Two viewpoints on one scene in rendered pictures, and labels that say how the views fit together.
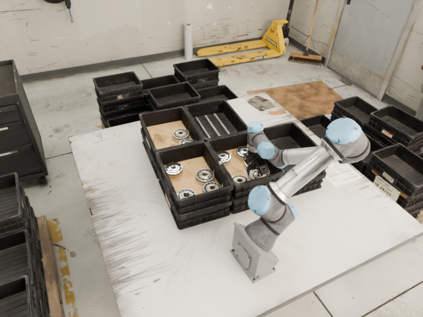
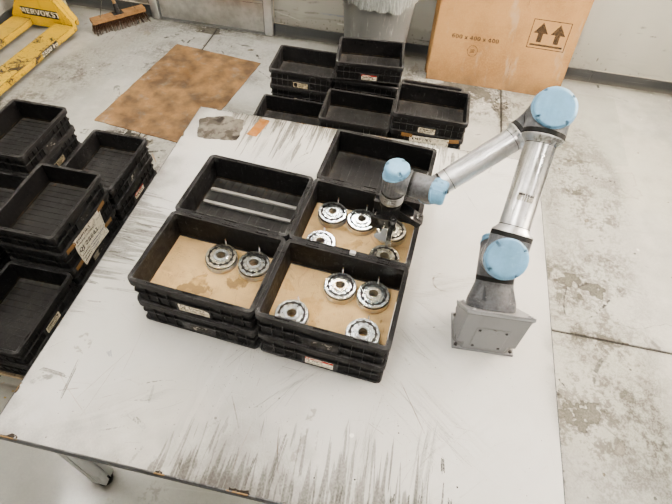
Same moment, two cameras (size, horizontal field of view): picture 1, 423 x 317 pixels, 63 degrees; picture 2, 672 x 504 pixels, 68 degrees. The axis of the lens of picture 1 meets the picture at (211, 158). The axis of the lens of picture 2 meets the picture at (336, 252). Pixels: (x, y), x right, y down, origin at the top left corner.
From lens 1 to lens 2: 113 cm
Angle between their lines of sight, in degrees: 38
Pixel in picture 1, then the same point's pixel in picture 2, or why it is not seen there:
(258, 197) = (508, 257)
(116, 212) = (274, 449)
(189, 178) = (322, 308)
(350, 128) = (569, 99)
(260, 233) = (505, 296)
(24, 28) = not seen: outside the picture
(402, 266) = not seen: hidden behind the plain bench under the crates
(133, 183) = (232, 389)
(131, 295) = not seen: outside the picture
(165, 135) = (196, 276)
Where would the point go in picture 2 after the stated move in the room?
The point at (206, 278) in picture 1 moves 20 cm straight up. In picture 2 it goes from (476, 402) to (495, 374)
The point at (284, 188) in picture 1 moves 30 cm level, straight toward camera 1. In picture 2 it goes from (527, 223) to (619, 301)
